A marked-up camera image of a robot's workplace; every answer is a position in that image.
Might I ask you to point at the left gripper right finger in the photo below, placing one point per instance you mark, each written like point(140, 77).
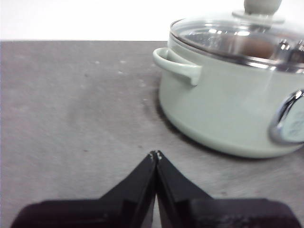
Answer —
point(213, 213)

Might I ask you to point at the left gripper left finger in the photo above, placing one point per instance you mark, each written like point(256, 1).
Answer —
point(114, 211)

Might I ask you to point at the brown potato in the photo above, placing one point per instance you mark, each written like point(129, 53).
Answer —
point(256, 47)

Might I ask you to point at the glass lid with green knob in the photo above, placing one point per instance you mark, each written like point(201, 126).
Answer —
point(251, 14)

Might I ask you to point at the pale green electric steamer pot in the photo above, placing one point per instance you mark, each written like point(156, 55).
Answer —
point(213, 107)

